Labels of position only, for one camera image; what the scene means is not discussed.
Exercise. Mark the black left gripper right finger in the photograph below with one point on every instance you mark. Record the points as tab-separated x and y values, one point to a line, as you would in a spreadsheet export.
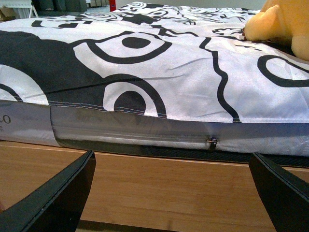
284	195

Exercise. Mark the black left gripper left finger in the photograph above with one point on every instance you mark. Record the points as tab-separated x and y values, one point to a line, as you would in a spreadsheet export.
57	205

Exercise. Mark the yellow plush toy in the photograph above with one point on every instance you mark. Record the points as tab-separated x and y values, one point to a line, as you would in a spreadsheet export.
284	22

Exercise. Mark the white mattress with zipper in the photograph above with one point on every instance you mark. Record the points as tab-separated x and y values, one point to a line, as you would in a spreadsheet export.
103	131

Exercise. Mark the black and white patterned duvet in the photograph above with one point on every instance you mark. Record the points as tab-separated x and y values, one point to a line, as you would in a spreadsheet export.
179	63

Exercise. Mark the cardboard box in background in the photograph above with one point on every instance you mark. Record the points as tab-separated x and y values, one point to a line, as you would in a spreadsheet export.
6	14

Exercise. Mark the red fire extinguisher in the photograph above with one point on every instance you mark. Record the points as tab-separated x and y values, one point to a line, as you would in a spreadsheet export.
112	4

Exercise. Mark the wooden bed frame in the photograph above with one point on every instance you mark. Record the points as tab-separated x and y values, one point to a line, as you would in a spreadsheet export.
176	195

